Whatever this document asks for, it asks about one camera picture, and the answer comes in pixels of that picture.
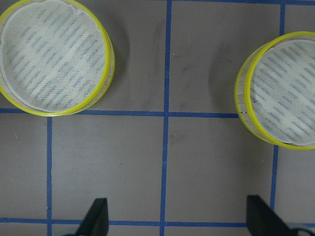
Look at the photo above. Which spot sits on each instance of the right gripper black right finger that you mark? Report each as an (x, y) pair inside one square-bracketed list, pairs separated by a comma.
[(262, 221)]

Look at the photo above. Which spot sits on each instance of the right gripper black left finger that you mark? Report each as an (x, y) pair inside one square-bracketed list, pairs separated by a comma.
[(96, 221)]

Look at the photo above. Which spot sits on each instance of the yellow steamer basket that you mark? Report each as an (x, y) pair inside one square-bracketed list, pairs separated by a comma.
[(274, 92), (56, 58)]

